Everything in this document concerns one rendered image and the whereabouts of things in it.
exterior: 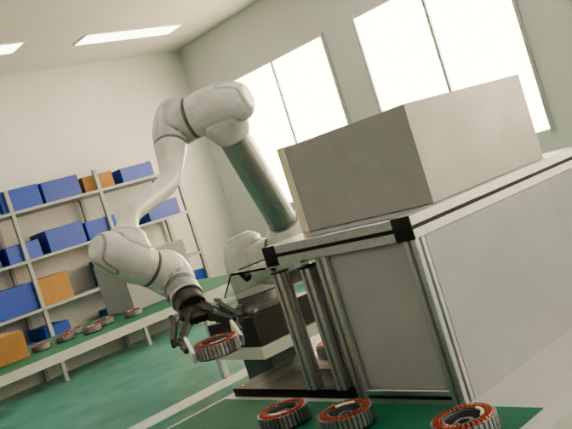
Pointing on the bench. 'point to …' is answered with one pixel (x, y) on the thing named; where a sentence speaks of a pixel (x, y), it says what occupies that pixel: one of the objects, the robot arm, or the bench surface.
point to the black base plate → (291, 384)
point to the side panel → (395, 325)
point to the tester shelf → (556, 160)
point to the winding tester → (410, 154)
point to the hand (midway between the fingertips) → (216, 345)
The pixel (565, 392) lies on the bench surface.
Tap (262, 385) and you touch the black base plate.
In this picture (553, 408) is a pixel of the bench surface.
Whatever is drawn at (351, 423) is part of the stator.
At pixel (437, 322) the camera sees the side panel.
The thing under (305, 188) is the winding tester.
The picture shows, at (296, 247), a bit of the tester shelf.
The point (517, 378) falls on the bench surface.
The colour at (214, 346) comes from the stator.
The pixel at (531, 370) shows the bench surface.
